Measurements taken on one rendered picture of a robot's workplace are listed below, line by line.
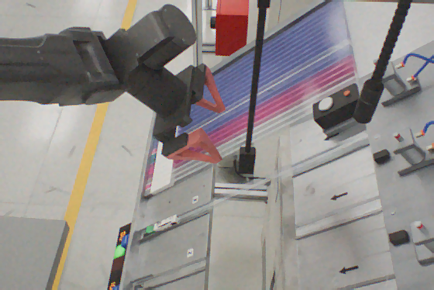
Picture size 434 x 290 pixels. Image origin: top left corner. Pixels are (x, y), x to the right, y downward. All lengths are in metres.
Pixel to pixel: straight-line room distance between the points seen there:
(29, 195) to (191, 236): 1.23
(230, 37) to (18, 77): 1.04
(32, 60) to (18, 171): 1.64
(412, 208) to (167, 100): 0.32
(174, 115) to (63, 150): 1.51
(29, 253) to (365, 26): 0.85
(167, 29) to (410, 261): 0.36
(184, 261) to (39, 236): 0.44
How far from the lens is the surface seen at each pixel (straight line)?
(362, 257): 0.65
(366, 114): 0.46
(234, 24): 1.42
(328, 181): 0.72
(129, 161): 2.02
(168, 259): 0.90
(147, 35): 0.56
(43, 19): 2.85
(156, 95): 0.62
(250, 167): 0.65
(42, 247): 1.17
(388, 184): 0.59
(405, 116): 0.64
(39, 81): 0.49
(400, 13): 0.40
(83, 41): 0.56
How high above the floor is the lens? 1.59
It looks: 50 degrees down
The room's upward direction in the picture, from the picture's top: straight up
